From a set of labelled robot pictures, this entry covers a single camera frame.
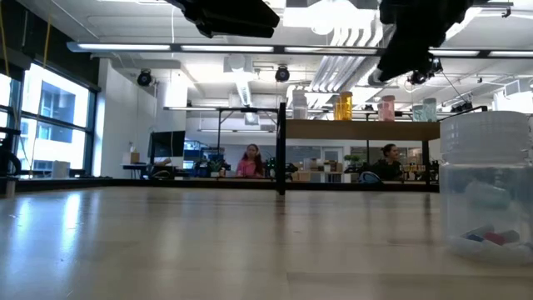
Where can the wide clear pill jar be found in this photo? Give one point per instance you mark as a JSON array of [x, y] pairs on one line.
[[485, 200]]

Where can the black ceiling track light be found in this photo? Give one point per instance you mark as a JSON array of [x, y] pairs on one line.
[[462, 107], [418, 78]]

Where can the black ceiling spotlight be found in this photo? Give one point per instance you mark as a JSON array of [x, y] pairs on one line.
[[144, 78], [282, 73]]

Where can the long linear ceiling light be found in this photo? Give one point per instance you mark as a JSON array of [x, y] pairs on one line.
[[125, 47]]

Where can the black computer monitor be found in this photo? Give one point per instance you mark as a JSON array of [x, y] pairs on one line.
[[166, 143]]

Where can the person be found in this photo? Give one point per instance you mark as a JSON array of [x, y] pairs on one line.
[[250, 166], [387, 166]]

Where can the small green desk plant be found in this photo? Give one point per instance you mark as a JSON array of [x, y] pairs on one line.
[[215, 166], [353, 158]]

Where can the blue white round object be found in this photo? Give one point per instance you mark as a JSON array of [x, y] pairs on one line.
[[369, 178]]

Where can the cardboard tissue box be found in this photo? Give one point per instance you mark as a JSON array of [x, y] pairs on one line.
[[132, 157]]

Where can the small white cabinet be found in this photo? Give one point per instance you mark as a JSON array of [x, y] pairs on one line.
[[61, 169]]

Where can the wooden shelf black frame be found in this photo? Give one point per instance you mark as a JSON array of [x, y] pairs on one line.
[[362, 130]]

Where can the black aluminium table frame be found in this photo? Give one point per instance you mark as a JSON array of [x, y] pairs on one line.
[[125, 183]]

